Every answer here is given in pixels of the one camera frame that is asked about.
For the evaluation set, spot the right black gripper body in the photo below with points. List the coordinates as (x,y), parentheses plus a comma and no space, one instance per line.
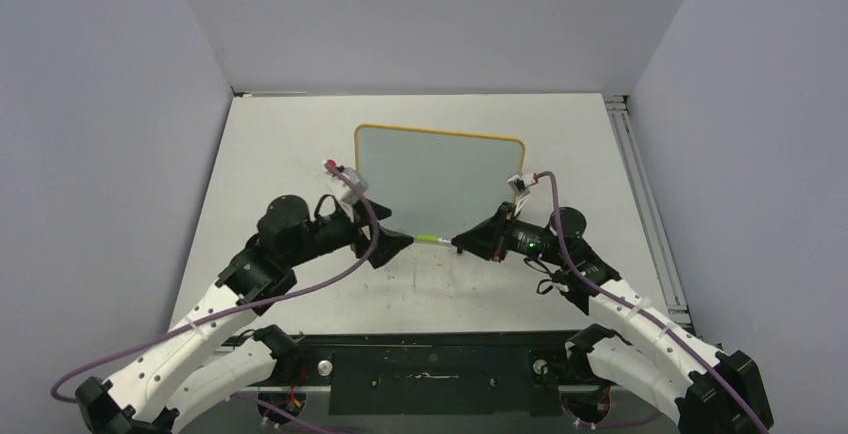
(516,236)

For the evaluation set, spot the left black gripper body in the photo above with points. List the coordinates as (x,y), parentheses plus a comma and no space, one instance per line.
(360,244)

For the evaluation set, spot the white green marker pen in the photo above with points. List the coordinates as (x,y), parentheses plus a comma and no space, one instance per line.
(444,241)

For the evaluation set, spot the green marker cap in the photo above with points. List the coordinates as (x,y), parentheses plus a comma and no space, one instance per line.
(428,239)

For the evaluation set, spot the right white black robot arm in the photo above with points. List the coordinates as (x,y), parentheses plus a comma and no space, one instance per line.
(630,343)

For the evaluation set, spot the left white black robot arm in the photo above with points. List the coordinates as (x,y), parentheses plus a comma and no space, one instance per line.
(173,382)

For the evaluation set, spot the yellow framed whiteboard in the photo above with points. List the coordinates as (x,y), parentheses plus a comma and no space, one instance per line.
(437,183)

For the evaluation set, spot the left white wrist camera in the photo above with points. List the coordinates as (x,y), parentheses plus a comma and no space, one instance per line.
(347,185)

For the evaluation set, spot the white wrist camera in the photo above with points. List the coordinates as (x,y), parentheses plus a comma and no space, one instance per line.
(347,185)
(521,185)

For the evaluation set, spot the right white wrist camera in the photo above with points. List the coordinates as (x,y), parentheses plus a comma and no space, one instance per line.
(521,185)

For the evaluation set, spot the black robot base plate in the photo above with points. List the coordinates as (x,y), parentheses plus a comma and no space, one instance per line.
(437,374)

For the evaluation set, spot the front aluminium frame rail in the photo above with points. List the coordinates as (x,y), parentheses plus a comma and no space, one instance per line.
(442,380)

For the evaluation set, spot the right aluminium rail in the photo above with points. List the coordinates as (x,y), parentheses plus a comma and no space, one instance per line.
(658,243)

